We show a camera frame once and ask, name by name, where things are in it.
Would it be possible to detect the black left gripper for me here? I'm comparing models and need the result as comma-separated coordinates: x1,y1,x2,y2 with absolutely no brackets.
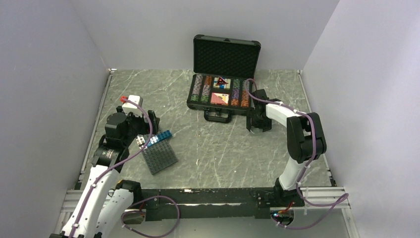
116,106,159,146

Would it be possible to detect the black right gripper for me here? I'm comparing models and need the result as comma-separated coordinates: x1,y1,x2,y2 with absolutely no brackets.
247,108,272,132

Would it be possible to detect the red playing card deck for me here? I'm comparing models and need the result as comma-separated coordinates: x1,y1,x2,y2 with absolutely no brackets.
210,93,229,106

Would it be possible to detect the blue playing card deck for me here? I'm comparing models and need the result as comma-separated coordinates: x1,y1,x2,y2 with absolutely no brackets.
213,77,231,89

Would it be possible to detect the red triangular dealer button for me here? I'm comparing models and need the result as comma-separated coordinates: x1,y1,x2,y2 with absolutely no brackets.
213,77,229,88

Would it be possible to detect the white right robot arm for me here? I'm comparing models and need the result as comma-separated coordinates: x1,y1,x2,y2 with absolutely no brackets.
246,89,326,206

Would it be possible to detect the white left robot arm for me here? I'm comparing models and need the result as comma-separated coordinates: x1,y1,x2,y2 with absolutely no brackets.
50,107,160,238

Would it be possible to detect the black poker set case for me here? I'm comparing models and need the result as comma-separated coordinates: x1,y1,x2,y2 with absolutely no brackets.
187,34,261,123

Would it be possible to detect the light blue lego brick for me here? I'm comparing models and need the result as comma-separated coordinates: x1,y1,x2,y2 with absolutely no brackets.
149,135,159,146

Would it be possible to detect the dark teal lego brick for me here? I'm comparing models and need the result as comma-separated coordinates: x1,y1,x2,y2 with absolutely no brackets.
156,130,172,141

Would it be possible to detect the dark grey lego baseplate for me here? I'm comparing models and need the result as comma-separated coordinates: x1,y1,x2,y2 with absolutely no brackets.
136,135,178,175

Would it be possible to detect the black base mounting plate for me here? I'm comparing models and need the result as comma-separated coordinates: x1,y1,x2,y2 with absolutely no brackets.
134,187,305,221

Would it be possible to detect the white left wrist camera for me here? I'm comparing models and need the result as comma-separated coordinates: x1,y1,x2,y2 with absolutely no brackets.
120,95,143,116

